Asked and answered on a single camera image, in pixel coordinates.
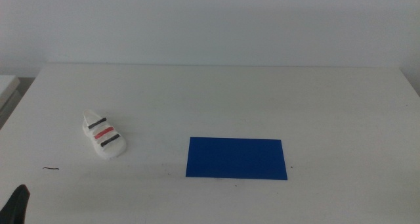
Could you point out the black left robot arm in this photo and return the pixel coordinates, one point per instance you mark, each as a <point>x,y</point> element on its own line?
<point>14,207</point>

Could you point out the blue rectangular mat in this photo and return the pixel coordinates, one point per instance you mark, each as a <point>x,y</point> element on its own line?
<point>236,158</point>

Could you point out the small dark thread scrap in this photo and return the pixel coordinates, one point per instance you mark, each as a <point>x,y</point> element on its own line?
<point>50,168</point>

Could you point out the white side table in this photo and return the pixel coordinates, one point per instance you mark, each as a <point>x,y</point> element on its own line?
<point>6,86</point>

